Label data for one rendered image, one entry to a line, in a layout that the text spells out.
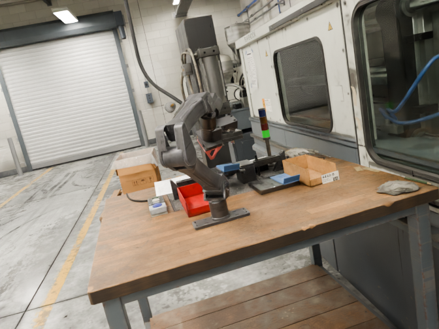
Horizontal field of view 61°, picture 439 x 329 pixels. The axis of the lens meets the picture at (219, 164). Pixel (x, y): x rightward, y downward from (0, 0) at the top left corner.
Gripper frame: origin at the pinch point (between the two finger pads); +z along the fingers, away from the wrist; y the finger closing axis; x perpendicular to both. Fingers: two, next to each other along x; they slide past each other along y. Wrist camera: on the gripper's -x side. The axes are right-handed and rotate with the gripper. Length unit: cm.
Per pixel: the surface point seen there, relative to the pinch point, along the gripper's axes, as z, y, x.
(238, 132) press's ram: 9.0, 15.2, -20.4
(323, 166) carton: 15.1, -14.3, -44.7
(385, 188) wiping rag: -2, -44, -44
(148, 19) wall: 350, 879, -211
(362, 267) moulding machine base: 83, -37, -67
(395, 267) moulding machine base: 53, -52, -63
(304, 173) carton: 11.0, -16.9, -32.7
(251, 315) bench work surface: 87, -31, -4
